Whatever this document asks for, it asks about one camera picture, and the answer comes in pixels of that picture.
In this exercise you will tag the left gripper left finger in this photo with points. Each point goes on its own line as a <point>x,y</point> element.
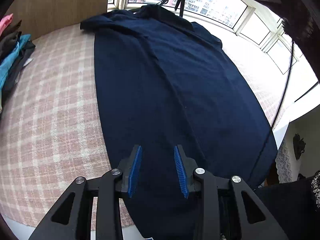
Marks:
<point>130,167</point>

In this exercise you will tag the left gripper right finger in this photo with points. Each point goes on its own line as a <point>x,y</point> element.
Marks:
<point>185,167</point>

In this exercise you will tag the navy blue sweatshirt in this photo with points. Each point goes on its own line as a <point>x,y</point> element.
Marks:
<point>162,81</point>

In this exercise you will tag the pink plaid bed cover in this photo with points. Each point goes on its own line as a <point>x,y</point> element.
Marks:
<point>50,126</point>

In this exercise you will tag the white lace cloth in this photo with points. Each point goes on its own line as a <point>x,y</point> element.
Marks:
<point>283,164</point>

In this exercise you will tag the blue garment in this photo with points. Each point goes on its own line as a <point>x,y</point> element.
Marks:
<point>8,61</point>

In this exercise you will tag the black garment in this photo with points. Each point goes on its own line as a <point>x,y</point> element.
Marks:
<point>10,36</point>

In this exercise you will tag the wooden board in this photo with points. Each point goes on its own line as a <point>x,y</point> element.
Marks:
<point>40,17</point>

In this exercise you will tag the pink garment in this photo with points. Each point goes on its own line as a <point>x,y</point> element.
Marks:
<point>5,21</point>

